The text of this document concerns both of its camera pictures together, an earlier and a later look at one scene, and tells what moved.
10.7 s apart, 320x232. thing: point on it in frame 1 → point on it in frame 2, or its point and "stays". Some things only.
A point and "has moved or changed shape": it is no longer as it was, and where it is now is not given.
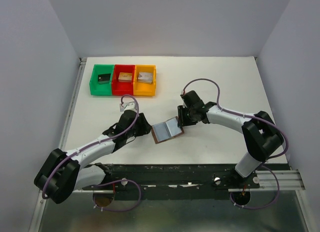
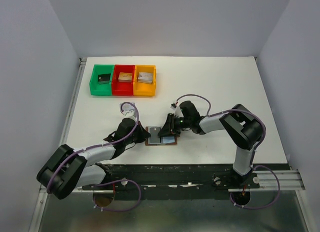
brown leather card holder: [166, 131] has moved or changed shape
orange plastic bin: [144, 89] stays
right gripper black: [185, 122] → [169, 128]
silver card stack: [145, 77] stays
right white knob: [217, 180] stays
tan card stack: [125, 77] stays
